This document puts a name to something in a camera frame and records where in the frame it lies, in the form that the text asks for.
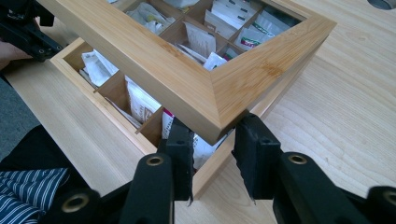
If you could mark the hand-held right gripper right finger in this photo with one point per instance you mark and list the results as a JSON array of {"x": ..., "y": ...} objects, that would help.
[{"x": 258, "y": 165}]

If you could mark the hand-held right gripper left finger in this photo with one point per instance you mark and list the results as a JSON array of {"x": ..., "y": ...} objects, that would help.
[{"x": 182, "y": 161}]

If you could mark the wooden compartment box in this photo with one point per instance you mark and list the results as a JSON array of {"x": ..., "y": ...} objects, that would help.
[{"x": 211, "y": 177}]

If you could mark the wooden box lid with window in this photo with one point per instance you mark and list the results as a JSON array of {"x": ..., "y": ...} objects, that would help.
[{"x": 186, "y": 93}]

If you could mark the pile of white tea packets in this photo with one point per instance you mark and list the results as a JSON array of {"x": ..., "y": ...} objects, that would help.
[{"x": 141, "y": 102}]

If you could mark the black garment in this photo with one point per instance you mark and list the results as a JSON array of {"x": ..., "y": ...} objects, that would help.
[{"x": 37, "y": 149}]

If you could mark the blue striped shirt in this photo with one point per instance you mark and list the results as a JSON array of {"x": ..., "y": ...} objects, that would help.
[{"x": 28, "y": 193}]

